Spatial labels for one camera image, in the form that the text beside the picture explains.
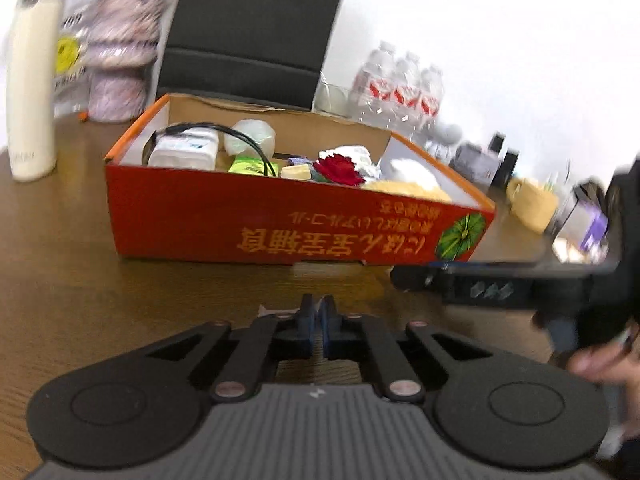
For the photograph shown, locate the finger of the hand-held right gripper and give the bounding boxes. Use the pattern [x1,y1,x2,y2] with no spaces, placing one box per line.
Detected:
[390,259,547,307]

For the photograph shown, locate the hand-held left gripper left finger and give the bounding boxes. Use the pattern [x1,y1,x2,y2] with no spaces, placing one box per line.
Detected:
[135,294,317,404]

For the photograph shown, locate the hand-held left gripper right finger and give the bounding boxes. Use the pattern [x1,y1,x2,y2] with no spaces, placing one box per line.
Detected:
[320,294,501,404]

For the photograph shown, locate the yellow white plush toy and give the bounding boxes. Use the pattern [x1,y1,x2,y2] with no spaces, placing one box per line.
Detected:
[361,157,453,204]

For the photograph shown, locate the red cardboard box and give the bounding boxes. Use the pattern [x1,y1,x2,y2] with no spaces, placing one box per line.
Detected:
[104,92,497,266]

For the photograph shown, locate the red fabric rose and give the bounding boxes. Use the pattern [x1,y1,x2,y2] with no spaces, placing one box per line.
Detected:
[312,154,366,187]

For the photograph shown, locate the green tissue packet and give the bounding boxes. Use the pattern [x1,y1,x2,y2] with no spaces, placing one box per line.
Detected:
[228,156,282,176]

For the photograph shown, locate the white tissue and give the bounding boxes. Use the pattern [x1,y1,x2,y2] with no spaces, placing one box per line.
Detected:
[319,145,382,179]

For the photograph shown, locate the black cable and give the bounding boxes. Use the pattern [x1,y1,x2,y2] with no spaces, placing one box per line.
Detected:
[152,121,279,177]

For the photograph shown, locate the glittery plastic bag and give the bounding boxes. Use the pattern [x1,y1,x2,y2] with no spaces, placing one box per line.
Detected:
[223,119,277,159]

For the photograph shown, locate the clear cotton swab box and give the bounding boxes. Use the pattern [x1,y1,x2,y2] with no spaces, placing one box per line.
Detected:
[147,125,221,169]

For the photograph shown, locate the wooden desktop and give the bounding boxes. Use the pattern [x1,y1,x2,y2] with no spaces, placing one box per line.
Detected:
[0,110,640,480]

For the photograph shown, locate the person's right hand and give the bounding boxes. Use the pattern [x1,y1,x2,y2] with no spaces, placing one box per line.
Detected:
[570,322,640,388]

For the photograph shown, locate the white purple can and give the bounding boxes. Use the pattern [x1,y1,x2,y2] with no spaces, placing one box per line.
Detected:
[552,183,610,264]

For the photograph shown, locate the yellow mug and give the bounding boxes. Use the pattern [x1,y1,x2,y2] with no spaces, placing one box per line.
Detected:
[506,177,559,233]

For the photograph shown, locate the tall black box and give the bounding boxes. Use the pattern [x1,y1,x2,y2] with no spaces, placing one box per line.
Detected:
[495,147,521,188]

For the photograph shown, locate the grey tin box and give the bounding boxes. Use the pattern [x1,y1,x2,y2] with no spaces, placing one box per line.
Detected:
[450,141,501,184]

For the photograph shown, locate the white robot figure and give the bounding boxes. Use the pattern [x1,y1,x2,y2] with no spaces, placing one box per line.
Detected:
[427,121,463,161]

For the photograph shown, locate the clear water bottle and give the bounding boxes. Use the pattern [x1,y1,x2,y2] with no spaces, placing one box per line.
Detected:
[385,52,421,131]
[350,42,396,121]
[410,65,445,133]

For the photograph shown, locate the clear glass cup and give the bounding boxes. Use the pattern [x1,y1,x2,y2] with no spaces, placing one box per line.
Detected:
[314,80,353,117]

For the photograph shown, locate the black paper bag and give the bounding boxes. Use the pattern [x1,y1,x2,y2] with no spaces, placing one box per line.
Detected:
[156,0,353,111]

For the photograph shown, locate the clear smiley plastic bag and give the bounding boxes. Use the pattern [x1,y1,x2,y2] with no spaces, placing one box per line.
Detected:
[52,2,93,111]

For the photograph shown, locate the cream thermos bottle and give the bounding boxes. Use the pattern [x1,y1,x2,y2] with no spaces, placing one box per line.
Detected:
[6,0,68,182]

